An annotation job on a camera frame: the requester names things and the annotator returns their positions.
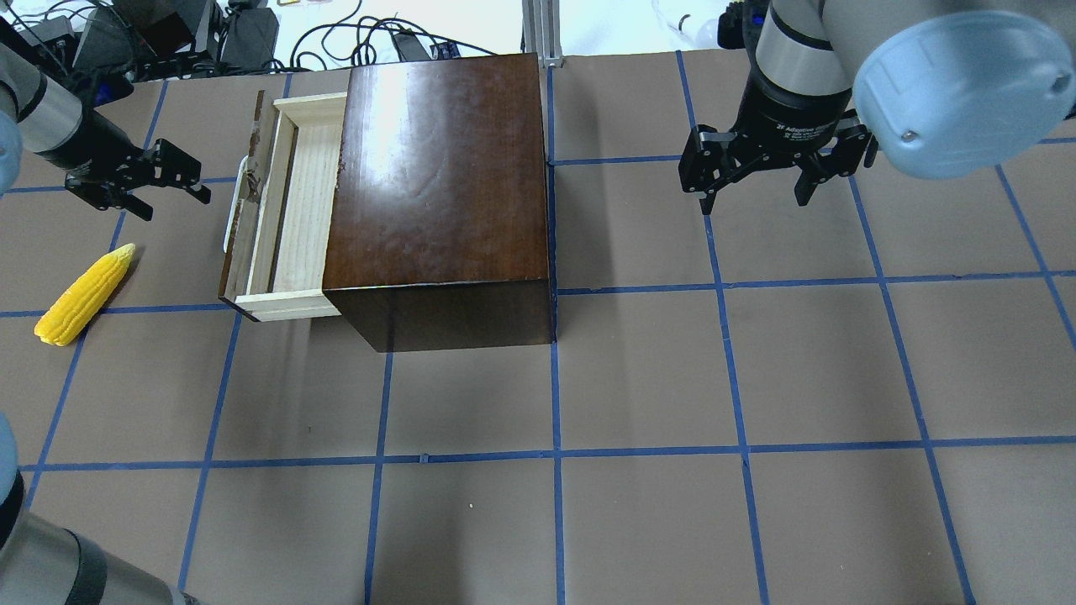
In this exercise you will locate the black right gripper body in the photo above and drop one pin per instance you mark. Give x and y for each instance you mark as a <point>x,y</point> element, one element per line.
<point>788,120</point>

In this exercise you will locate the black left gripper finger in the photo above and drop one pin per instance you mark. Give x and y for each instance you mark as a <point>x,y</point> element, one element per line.
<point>172,167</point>
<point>104,196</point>

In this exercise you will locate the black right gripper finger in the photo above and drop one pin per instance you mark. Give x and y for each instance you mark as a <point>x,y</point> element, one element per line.
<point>856,146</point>
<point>711,160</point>

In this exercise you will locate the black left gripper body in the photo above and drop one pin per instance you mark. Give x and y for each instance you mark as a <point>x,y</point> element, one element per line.
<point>82,148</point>

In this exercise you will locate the yellow corn cob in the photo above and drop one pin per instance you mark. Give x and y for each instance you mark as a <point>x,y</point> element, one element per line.
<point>84,298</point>

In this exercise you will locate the light wood drawer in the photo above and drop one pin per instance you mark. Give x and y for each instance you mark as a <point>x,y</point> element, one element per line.
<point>276,234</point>

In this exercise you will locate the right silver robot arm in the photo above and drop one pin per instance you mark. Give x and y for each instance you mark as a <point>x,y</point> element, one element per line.
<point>941,88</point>

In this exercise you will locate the dark wooden drawer cabinet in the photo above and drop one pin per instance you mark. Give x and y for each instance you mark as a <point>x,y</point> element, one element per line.
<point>439,235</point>

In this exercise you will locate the aluminium frame post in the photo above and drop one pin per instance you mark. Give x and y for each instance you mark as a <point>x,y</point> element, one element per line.
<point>541,31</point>

